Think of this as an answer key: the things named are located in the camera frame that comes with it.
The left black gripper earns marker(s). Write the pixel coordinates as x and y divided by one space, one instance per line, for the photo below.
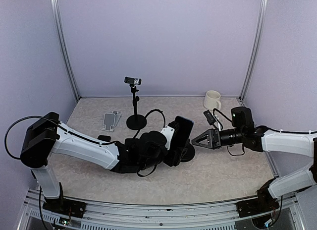
175 156

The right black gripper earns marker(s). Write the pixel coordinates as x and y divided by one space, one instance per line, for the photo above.
212 144

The short black phone stand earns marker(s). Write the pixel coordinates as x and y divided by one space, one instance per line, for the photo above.
189 152

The blue phone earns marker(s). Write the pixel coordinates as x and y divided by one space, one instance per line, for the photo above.
182 132

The tall black phone stand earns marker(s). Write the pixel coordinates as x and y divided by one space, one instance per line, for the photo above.
135 121

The black smartphone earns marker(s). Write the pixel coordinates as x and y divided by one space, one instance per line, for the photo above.
104 138

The white folding phone stand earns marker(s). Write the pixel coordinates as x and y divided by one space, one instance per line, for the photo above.
111 120

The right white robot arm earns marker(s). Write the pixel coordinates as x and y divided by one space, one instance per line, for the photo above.
265 139

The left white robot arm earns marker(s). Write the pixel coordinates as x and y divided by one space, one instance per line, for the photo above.
49 135

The cream ceramic mug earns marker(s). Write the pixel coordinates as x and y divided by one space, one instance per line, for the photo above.
212 100

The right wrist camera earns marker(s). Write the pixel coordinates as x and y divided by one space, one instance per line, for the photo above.
212 121

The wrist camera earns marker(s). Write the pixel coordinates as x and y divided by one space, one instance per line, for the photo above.
212 121
168 131

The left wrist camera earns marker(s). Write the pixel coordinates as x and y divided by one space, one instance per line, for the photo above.
168 131

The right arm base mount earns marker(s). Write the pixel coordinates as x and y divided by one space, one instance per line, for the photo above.
256 206

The aluminium front rail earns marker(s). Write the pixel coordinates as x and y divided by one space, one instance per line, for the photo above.
223 215

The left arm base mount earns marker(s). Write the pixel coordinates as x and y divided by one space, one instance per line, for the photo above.
66 207

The right aluminium corner post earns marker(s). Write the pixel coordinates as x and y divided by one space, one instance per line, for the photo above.
254 51

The aluminium corner post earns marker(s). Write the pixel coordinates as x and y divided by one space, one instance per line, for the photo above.
63 47
254 51

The left aluminium corner post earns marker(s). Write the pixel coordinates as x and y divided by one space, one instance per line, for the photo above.
63 47

